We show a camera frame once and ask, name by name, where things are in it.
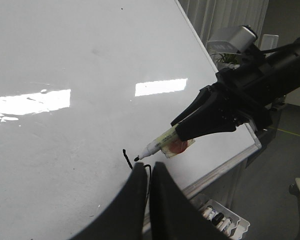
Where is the white whiteboard marker with tape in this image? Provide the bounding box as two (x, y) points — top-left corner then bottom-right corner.
(134, 124), (195, 162)

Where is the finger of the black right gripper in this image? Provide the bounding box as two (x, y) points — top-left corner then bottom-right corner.
(176, 97), (237, 141)
(170, 86), (215, 126)

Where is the black marker in tray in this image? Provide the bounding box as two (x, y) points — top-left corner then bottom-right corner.
(211, 212), (224, 226)

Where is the white marker tray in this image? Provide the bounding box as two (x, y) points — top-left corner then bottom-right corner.
(199, 199), (251, 240)

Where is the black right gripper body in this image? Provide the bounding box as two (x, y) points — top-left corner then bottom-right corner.
(212, 66), (274, 132)

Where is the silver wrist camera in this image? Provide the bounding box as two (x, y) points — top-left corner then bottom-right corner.
(206, 24), (259, 55)

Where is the white marker in tray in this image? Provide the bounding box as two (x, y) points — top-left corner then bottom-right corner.
(216, 217), (232, 232)
(201, 205), (215, 220)

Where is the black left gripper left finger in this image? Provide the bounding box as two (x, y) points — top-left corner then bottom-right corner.
(72, 163), (147, 240)

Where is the green potted plant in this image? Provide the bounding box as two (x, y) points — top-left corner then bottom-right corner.
(210, 52), (240, 70)

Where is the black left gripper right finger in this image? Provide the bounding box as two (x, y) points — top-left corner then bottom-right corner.
(149, 162), (228, 240)

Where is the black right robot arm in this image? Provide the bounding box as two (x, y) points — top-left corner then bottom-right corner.
(171, 37), (300, 141)

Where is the white whiteboard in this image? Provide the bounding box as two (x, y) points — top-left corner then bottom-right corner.
(0, 0), (262, 240)

